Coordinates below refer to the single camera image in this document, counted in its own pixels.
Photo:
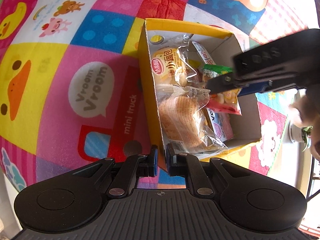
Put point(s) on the pink Volcano snack box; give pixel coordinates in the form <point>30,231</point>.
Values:
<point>220,123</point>

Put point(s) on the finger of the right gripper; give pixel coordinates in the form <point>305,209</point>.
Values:
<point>252,88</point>
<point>222,83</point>

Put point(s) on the clear green-edged snack bag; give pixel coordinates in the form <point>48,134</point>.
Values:
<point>223,98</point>

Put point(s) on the colourful cartoon play mat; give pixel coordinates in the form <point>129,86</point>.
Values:
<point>71,90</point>

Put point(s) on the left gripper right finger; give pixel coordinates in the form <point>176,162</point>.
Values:
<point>190,168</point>

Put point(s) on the upper bread bun packet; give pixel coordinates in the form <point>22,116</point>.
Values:
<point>169,60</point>

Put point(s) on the bread bun packet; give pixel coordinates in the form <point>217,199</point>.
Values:
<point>169,60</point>
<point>183,121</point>

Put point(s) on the yellow cardboard box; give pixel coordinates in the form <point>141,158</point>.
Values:
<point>222,45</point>

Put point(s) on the lower bread bun packet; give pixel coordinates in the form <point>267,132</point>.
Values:
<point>183,121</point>

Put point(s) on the white plant pot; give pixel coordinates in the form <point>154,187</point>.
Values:
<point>299,134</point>

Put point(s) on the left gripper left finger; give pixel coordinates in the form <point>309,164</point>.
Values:
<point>134,167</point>

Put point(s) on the round red-lid jelly cup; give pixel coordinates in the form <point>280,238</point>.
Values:
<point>203,53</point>

